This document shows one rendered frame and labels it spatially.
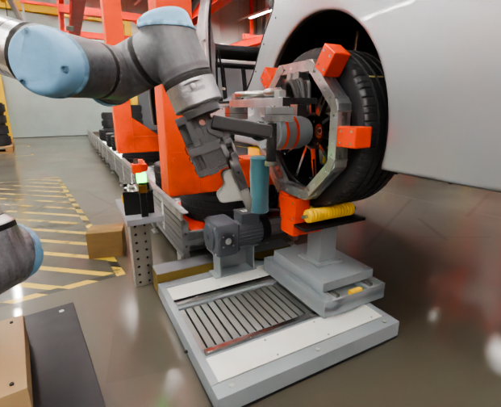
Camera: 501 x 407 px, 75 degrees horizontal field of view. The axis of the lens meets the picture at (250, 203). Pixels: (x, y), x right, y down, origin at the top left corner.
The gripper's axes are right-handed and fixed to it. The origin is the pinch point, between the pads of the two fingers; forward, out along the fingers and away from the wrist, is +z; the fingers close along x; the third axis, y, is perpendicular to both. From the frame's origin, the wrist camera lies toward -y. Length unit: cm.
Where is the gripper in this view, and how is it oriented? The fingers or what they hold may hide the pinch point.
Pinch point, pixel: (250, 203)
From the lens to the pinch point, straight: 64.7
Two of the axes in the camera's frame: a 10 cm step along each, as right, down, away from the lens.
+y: -9.2, 3.9, -1.0
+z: 3.6, 9.1, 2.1
